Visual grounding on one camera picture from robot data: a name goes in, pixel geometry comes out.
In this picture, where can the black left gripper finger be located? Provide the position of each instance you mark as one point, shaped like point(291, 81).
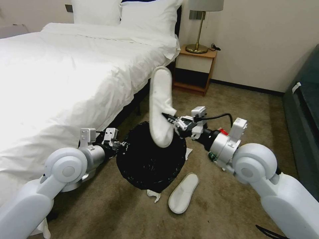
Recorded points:
point(117, 149)
point(119, 143)

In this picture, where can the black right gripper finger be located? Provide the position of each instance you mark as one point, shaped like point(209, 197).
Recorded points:
point(180, 130)
point(174, 117)

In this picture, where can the white hotel slipper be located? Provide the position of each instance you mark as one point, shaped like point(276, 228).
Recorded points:
point(159, 99)
point(183, 194)

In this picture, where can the black trash bin with bag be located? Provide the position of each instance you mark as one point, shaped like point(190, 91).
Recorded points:
point(149, 166)

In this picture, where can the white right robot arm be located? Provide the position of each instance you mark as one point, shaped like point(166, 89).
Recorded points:
point(256, 164)

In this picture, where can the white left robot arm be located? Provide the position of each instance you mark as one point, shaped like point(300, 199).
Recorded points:
point(67, 169)

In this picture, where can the red packet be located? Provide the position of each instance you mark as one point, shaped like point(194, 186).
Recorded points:
point(223, 132)

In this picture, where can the green wrapper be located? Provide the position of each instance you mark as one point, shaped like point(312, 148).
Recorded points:
point(213, 156)

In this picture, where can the crumpled white tissue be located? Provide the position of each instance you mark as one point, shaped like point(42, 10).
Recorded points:
point(153, 195)
point(188, 152)

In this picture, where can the wooden nightstand with white drawer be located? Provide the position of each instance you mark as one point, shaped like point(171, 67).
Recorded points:
point(195, 62)

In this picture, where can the white bed duvet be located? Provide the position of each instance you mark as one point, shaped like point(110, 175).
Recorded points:
point(62, 79)

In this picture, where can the brass table lamp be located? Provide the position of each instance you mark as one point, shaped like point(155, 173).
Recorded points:
point(199, 30)

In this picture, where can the dark green sofa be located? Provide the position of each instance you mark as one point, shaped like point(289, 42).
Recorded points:
point(305, 119)

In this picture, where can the white pillow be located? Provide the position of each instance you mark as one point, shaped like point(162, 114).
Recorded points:
point(96, 11)
point(149, 18)

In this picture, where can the white tape tag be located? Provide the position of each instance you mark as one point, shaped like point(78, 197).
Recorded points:
point(296, 87)

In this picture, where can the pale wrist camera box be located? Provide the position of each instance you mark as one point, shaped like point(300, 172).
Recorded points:
point(199, 114)
point(111, 135)

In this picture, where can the dark wall panel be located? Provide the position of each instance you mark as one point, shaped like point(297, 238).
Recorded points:
point(68, 8)

